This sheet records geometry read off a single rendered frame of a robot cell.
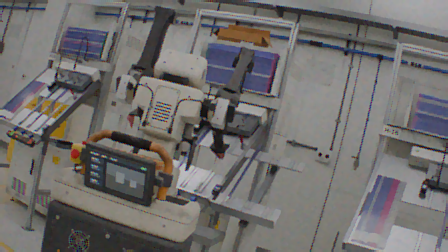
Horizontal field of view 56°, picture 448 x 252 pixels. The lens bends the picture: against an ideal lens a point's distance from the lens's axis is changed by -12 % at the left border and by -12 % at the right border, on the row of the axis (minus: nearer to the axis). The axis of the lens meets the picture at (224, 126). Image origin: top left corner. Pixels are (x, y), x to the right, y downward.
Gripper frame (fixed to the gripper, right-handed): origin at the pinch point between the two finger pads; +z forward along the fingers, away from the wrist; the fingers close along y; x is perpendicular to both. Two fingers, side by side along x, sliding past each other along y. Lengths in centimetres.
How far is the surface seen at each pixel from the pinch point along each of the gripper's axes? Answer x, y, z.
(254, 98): -48.4, 2.6, -8.7
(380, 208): 1, -97, 2
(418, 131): -51, -105, -13
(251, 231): 30.8, -34.9, 15.4
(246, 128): -25.5, -3.3, -3.4
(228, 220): 16.6, -10.1, 34.0
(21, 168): 38, 186, 52
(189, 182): 22.3, 8.2, 3.0
